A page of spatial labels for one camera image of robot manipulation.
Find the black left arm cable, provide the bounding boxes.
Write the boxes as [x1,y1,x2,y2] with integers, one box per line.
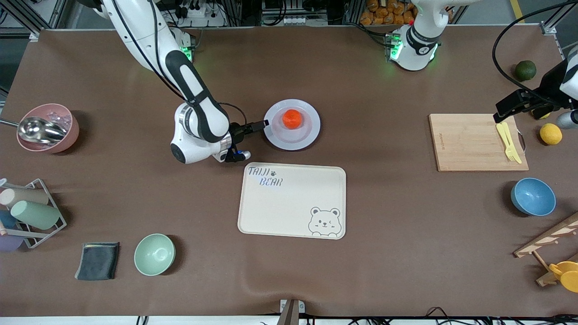
[492,0,578,95]

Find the pink bowl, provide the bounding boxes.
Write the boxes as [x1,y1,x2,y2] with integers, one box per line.
[17,103,80,154]

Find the yellow plastic fork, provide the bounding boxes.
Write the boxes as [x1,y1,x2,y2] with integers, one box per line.
[496,123,517,162]

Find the light green bowl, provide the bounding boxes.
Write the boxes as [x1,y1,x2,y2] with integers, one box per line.
[134,233,176,276]

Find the yellow plastic cup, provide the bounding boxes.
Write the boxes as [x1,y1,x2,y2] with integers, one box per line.
[549,261,578,293]

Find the dark green round fruit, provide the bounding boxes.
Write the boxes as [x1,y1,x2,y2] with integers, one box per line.
[515,60,537,82]

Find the purple cup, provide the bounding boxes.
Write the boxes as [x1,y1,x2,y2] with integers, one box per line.
[0,234,24,252]

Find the wooden dish rack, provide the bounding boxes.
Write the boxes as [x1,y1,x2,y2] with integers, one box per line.
[514,212,578,288]

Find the beige cup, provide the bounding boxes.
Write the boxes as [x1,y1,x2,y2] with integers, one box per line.
[0,187,49,207]

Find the dark grey cloth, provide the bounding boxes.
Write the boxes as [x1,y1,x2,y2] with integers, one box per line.
[75,242,121,281]

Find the bamboo cutting board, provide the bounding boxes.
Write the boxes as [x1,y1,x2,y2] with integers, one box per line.
[429,113,529,172]

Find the mint green cup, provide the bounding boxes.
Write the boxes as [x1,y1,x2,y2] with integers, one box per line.
[10,200,61,230]

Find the grey wire cup rack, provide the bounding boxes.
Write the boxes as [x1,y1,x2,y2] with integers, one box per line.
[0,178,67,249]

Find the metal scoop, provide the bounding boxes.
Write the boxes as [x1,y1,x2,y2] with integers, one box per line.
[0,116,68,145]

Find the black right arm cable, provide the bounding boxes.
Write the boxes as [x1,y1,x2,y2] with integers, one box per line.
[144,0,248,129]

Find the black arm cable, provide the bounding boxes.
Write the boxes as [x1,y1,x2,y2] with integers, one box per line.
[492,0,578,95]
[144,0,248,129]

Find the pile of brown bread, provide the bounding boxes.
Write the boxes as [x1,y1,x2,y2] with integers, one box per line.
[360,0,418,26]

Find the cream bear print tray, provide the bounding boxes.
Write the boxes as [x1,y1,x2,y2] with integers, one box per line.
[238,162,346,240]

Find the orange mandarin fruit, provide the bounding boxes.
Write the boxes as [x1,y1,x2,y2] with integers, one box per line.
[283,109,303,130]

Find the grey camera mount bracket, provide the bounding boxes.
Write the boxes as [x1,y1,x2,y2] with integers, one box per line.
[276,299,306,325]

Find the white ribbed round plate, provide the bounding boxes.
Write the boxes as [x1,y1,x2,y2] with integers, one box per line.
[263,99,321,151]

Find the blue bowl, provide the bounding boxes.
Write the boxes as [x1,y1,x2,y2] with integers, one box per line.
[511,177,557,217]

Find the aluminium frame post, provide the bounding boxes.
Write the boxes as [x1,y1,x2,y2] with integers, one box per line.
[540,0,578,37]
[0,0,68,40]

